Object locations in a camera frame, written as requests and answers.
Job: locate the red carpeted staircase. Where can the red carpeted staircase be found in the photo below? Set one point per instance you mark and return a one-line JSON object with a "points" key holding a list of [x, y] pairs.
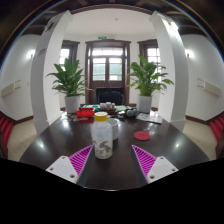
{"points": [[218, 126], [5, 128]]}

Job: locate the green box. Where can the green box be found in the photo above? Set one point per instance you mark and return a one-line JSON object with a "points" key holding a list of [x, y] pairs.
{"points": [[94, 107]]}

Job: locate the green cloth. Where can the green cloth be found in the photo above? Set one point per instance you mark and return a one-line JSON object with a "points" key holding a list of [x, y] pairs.
{"points": [[121, 108]]}

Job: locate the clear bottle with yellow cap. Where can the clear bottle with yellow cap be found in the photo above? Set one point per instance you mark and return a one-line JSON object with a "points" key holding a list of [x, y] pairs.
{"points": [[101, 136]]}

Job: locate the potted plant in white pot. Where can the potted plant in white pot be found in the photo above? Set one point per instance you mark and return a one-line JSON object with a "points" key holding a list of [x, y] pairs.
{"points": [[144, 104], [72, 104]]}

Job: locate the brown framed window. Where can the brown framed window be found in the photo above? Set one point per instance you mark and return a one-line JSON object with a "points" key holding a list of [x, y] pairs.
{"points": [[64, 53], [153, 55]]}

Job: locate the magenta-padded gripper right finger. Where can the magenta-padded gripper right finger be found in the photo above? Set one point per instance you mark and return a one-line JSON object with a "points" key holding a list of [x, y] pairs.
{"points": [[161, 166]]}

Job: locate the wall lamp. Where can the wall lamp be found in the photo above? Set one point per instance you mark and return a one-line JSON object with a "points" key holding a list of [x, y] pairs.
{"points": [[31, 54], [188, 53]]}

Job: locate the magazine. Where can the magazine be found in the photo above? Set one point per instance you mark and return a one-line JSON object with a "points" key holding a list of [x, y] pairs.
{"points": [[149, 118]]}

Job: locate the brown wooden double door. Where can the brown wooden double door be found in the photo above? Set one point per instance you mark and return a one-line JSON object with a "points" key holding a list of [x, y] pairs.
{"points": [[107, 83]]}

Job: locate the tea set on tray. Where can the tea set on tray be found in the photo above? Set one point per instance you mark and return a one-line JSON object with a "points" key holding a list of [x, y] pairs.
{"points": [[107, 106]]}

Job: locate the red box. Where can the red box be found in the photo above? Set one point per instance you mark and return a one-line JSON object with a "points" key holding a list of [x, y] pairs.
{"points": [[85, 112]]}

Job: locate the flat round red coaster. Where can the flat round red coaster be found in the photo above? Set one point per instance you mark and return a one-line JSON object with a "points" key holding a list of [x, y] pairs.
{"points": [[142, 135]]}

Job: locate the black chair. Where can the black chair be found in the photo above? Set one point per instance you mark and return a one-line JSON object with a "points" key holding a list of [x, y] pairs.
{"points": [[110, 96]]}

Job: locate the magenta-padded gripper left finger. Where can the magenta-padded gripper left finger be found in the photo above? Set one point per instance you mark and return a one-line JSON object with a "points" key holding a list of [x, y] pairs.
{"points": [[61, 166]]}

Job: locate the green exit sign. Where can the green exit sign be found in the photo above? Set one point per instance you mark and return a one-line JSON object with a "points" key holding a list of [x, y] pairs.
{"points": [[102, 37]]}

